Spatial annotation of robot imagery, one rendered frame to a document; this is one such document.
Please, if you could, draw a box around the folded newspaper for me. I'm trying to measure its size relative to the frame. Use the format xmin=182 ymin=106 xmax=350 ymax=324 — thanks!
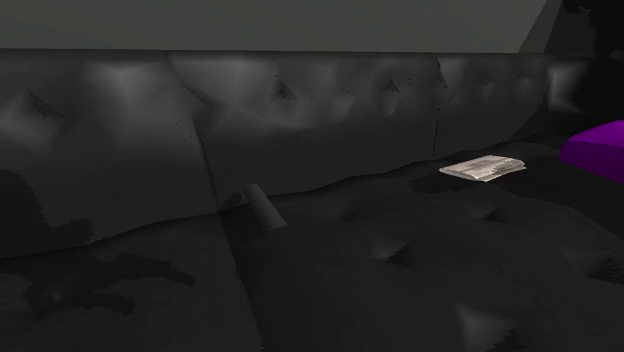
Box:
xmin=438 ymin=154 xmax=528 ymax=183

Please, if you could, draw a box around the dark grey leather sofa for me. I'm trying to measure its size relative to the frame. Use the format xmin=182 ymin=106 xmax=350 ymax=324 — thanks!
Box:
xmin=0 ymin=47 xmax=624 ymax=352

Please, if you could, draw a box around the purple cushion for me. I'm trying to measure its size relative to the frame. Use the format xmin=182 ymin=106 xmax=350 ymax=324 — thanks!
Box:
xmin=558 ymin=119 xmax=624 ymax=184

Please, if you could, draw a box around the dark grey cylinder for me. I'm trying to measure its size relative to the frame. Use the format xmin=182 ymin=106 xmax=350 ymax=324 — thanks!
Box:
xmin=243 ymin=183 xmax=288 ymax=232

